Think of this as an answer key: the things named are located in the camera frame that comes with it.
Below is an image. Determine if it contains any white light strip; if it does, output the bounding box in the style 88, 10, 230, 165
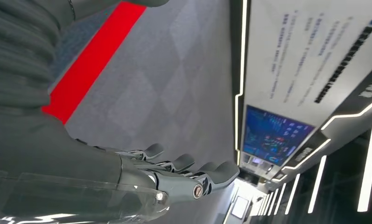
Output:
357, 119, 372, 213
308, 155, 327, 214

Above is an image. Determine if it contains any white information wall panel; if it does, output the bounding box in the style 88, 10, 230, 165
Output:
239, 0, 372, 127

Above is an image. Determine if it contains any blue display screen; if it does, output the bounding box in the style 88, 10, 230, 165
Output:
242, 105, 316, 168

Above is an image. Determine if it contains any clear plastic film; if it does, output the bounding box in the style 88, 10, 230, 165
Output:
0, 169, 171, 224

